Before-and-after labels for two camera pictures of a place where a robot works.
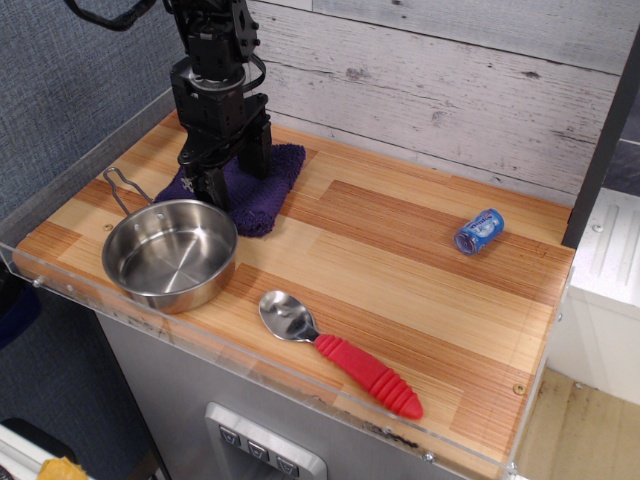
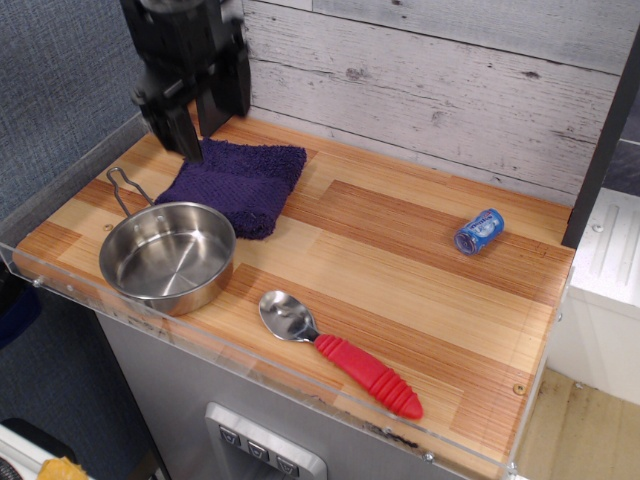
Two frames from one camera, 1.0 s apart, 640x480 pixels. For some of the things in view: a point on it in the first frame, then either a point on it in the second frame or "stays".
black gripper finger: x=217 y=188 to x=174 y=128
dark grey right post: x=605 y=151 stays
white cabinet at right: x=597 y=336 stays
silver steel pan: x=171 y=256 stays
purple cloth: x=258 y=184 stays
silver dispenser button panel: x=247 y=448 stays
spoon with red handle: x=291 y=318 stays
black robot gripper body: x=215 y=110 to x=180 y=46
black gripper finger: x=257 y=156 to x=231 y=88
